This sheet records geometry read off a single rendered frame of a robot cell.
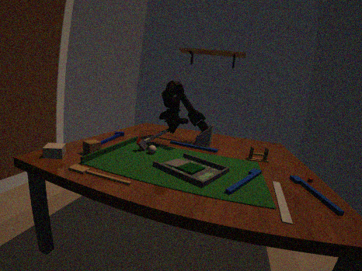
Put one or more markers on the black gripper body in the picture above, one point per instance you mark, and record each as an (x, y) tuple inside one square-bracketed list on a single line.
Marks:
[(176, 117)]

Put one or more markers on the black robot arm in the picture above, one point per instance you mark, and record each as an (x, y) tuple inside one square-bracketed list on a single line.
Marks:
[(173, 88)]

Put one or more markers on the beige flat strip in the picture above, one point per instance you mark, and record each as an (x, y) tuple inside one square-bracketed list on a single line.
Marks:
[(284, 212)]

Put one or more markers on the white golf ball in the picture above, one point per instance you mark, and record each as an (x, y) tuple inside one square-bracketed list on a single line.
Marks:
[(152, 149)]

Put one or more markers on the green flat mat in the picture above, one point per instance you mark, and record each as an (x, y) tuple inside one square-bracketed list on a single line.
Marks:
[(133, 162)]

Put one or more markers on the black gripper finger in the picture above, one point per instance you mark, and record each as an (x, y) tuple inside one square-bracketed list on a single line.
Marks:
[(174, 126), (169, 123)]

